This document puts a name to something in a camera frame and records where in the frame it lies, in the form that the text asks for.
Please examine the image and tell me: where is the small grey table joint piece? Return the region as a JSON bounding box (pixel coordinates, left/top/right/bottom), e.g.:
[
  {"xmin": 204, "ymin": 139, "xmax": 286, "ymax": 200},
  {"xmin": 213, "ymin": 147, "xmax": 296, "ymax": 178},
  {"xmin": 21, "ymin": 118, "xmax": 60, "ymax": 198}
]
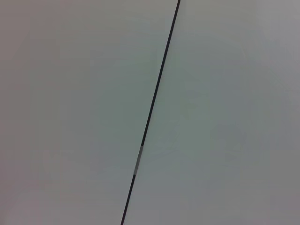
[{"xmin": 133, "ymin": 145, "xmax": 144, "ymax": 176}]

